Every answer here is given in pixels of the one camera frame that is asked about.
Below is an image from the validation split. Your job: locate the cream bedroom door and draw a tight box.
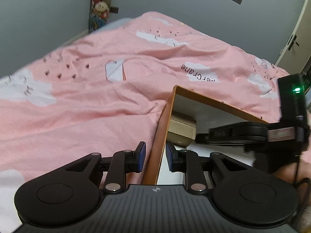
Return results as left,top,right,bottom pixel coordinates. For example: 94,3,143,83
276,0,311,74

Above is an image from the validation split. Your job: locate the person's right hand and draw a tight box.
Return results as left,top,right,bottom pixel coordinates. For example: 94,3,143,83
273,160,310,183

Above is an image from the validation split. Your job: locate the small brown cardboard box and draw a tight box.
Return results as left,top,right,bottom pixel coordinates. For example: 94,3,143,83
167,112,196,148

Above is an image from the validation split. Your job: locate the orange cardboard storage box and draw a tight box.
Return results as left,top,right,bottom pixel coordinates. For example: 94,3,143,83
142,85,267,185

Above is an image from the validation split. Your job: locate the pink cloud print duvet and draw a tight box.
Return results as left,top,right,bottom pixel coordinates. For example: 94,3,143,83
1,12,287,232

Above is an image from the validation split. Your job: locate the grey mattress edge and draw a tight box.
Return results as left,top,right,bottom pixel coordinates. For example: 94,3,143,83
96,18,132,32

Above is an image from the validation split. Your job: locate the plush toy hanging column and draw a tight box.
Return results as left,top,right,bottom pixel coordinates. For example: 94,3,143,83
89,0,112,33

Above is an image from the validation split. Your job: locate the black door handle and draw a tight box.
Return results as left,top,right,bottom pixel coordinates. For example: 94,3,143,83
288,35,299,51

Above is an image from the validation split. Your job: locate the black wall socket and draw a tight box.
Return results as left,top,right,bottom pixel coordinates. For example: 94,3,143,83
110,6,119,14

